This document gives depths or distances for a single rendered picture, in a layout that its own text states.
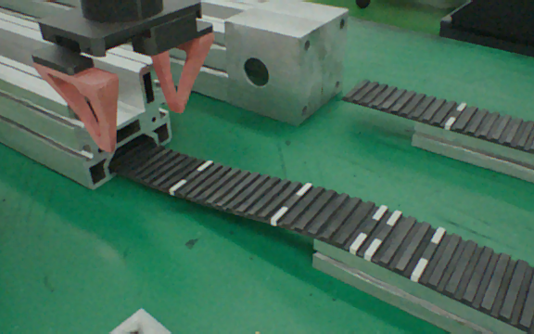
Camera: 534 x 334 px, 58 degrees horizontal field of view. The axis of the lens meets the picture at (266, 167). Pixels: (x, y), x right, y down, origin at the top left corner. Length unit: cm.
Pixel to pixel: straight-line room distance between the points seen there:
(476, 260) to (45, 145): 35
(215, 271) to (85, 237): 11
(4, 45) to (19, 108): 16
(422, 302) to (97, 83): 25
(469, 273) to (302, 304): 10
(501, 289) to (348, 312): 9
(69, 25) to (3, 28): 24
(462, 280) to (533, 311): 4
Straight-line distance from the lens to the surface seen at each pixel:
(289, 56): 47
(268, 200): 36
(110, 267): 36
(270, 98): 50
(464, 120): 47
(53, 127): 43
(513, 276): 33
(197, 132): 50
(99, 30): 34
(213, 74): 54
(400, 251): 32
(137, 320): 32
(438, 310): 32
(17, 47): 59
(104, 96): 34
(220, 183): 39
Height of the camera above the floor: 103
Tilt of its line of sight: 35 degrees down
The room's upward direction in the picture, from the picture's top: 1 degrees counter-clockwise
